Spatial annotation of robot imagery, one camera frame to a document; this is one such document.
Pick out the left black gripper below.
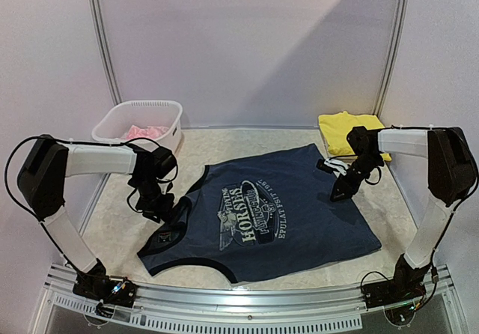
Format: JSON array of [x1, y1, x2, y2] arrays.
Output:
[[132, 175, 174, 223]]

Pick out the navy blue tank top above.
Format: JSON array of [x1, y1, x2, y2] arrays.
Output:
[[138, 144, 382, 284]]

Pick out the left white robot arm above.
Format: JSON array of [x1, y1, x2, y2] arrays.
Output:
[[16, 134, 179, 300]]

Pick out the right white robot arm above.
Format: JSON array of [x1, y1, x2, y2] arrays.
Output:
[[330, 126, 478, 301]]

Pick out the white plastic laundry basket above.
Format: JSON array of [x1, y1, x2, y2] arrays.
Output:
[[91, 100, 183, 152]]

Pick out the folded yellow shirt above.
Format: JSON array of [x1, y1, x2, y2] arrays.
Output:
[[318, 111, 385, 157]]

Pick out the pink crumpled garment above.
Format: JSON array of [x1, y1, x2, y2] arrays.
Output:
[[125, 125, 169, 140]]

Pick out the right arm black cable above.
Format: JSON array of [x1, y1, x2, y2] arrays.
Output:
[[364, 163, 382, 186]]

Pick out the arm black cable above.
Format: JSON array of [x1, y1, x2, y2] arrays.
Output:
[[5, 135, 179, 267], [364, 163, 382, 186]]

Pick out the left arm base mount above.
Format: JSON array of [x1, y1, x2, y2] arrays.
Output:
[[73, 268, 138, 308]]

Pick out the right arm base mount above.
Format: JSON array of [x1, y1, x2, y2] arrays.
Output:
[[360, 261, 439, 312]]

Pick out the aluminium front rail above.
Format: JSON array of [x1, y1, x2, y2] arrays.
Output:
[[33, 265, 468, 333]]

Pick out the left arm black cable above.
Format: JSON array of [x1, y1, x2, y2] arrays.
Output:
[[5, 135, 179, 267]]

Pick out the right aluminium frame post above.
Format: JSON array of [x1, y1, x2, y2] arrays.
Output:
[[373, 0, 408, 118]]

